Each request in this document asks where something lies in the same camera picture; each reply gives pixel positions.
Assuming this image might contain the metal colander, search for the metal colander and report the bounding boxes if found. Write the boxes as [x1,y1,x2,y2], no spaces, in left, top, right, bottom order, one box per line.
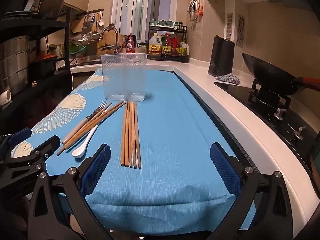
[70,34,99,46]

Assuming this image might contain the dark bowl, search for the dark bowl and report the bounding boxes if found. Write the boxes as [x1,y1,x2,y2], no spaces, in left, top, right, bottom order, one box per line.
[40,0,65,18]

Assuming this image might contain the white ceramic spoon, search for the white ceramic spoon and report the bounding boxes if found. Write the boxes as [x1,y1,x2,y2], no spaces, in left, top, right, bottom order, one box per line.
[72,125,100,159]

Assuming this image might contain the black electric kettle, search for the black electric kettle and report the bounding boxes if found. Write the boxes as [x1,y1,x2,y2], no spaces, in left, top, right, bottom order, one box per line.
[208,35,235,78]

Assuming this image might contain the blue and white dishcloth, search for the blue and white dishcloth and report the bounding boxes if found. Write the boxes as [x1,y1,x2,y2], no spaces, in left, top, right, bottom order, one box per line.
[215,74,242,85]

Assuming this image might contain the yellow cooking oil bottle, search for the yellow cooking oil bottle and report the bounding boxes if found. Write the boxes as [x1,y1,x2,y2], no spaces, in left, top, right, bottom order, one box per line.
[179,41,190,57]

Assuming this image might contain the dark sauce bottle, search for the dark sauce bottle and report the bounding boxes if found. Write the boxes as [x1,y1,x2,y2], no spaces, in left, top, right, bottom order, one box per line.
[161,34,172,57]

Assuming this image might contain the metal grater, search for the metal grater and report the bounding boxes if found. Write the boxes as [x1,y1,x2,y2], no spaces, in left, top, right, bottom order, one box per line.
[82,15,92,34]

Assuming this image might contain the black shelf rack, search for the black shelf rack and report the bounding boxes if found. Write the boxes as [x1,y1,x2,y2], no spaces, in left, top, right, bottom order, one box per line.
[0,6,104,120]

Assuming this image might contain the wooden cutting board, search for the wooden cutting board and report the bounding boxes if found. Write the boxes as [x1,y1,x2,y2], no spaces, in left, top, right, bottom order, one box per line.
[101,31,123,49]

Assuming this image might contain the green plastic basin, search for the green plastic basin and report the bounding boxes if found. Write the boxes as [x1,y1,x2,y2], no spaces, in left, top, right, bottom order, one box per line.
[69,44,90,55]

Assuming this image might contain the black glass gas stove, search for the black glass gas stove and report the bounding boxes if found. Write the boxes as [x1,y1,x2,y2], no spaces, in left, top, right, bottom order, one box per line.
[214,79,320,178]

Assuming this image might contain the hanging kitchen tools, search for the hanging kitchen tools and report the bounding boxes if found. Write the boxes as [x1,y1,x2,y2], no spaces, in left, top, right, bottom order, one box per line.
[187,0,204,22]

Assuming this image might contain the red-cap sauce bottles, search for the red-cap sauce bottles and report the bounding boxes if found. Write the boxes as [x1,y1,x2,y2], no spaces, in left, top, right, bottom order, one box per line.
[170,35,180,57]

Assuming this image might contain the black cooking pot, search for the black cooking pot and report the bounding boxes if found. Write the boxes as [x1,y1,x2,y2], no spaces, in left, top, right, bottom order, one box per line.
[29,55,58,80]

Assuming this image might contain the narrow wall vent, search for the narrow wall vent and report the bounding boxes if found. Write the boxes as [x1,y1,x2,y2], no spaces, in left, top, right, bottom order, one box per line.
[226,12,233,42]

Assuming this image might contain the blue shell-print cloth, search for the blue shell-print cloth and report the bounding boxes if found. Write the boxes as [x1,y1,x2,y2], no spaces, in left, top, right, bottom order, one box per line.
[11,69,258,233]

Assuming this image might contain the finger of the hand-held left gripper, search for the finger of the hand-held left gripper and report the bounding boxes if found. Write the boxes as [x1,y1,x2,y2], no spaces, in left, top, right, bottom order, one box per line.
[0,127,32,159]
[4,135,61,178]

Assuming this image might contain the white power cable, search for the white power cable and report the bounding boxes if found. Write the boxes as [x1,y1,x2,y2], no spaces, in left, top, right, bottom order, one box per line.
[57,44,74,93]

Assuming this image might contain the black wok with wooden handle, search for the black wok with wooden handle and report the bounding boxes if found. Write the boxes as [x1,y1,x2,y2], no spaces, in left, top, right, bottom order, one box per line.
[241,52,320,97]

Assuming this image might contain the wide wall vent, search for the wide wall vent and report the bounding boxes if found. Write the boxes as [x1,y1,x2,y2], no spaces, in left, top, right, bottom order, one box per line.
[236,14,245,48]

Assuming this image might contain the clear plastic container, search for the clear plastic container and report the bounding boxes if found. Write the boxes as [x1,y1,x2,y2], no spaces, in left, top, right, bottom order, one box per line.
[101,53,148,102]

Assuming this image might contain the light hanging cutting board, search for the light hanging cutting board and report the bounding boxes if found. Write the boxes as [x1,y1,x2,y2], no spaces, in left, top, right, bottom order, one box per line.
[71,17,87,34]

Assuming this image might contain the white plastic pipe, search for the white plastic pipe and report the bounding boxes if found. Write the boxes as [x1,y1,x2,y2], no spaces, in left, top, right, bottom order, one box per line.
[0,90,12,105]

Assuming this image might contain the chrome kitchen faucet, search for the chrome kitchen faucet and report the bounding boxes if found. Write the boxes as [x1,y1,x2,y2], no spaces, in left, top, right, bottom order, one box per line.
[99,26,122,54]

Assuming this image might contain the stainless steel pot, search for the stainless steel pot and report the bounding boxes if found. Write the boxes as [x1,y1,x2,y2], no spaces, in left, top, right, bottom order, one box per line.
[0,35,32,97]

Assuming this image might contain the black condiment rack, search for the black condiment rack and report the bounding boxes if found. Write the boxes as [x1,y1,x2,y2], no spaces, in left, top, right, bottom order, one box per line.
[149,21,190,63]

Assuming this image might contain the yellow-label oil jug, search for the yellow-label oil jug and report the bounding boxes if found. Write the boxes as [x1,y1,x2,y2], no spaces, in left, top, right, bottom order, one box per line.
[149,35,162,55]

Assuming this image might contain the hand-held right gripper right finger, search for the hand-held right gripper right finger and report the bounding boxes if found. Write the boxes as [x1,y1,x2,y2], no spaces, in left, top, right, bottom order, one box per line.
[209,142,294,240]

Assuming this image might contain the row of spice jars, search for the row of spice jars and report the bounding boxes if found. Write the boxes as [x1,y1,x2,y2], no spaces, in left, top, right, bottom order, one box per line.
[151,19,185,30]

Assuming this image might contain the silver stove knob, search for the silver stove knob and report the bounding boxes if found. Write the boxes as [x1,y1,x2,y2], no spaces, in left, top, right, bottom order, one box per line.
[294,126,307,140]
[274,107,287,122]

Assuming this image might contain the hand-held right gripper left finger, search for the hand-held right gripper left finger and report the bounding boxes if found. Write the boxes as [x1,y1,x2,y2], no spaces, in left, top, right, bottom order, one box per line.
[27,144,112,240]

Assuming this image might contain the pink dish soap bottle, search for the pink dish soap bottle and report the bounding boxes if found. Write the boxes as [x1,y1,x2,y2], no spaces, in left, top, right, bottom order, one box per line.
[126,34,136,54]

